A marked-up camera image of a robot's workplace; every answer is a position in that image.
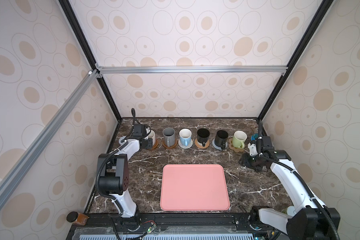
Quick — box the blue woven round coaster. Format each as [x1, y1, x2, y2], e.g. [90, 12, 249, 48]
[212, 139, 229, 151]

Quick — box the brown wooden round coaster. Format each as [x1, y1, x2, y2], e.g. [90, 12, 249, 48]
[152, 140, 159, 150]

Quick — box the white mug pink handle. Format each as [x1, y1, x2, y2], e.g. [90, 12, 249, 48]
[147, 130, 157, 146]

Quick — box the multicolour woven round coaster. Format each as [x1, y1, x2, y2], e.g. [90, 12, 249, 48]
[178, 139, 194, 149]

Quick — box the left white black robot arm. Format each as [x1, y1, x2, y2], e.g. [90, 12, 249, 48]
[95, 138, 153, 218]

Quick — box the black mug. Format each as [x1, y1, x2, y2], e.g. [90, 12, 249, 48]
[215, 130, 229, 149]
[197, 128, 210, 143]

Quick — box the dark brown round coaster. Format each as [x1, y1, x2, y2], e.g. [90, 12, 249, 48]
[162, 138, 178, 150]

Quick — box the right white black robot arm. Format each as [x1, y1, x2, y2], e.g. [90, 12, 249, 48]
[239, 151, 341, 240]

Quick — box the pink tray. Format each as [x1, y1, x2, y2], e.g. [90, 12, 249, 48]
[160, 164, 230, 211]

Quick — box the white mug blue handle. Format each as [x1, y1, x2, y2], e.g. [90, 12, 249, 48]
[179, 129, 192, 146]

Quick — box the blue lidded white jar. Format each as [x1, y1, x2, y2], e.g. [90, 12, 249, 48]
[251, 134, 259, 141]

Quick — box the rattan woven round coaster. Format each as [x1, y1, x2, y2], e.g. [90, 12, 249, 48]
[195, 139, 210, 149]

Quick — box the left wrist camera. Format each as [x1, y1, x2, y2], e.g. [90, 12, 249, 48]
[131, 124, 152, 140]

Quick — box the grey mug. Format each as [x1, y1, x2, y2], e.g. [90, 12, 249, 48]
[163, 128, 176, 148]

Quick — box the cork paw print coaster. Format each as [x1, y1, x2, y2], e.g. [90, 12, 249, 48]
[228, 138, 245, 153]

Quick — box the diagonal aluminium frame bar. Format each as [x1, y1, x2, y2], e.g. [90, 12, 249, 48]
[0, 69, 99, 210]

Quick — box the grey lidded pink jar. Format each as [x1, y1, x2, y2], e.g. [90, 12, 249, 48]
[119, 136, 126, 145]

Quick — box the horizontal aluminium frame bar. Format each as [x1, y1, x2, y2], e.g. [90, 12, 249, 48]
[98, 65, 288, 75]

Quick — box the amber spice jar black cap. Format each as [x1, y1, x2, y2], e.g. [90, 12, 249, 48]
[66, 212, 89, 226]

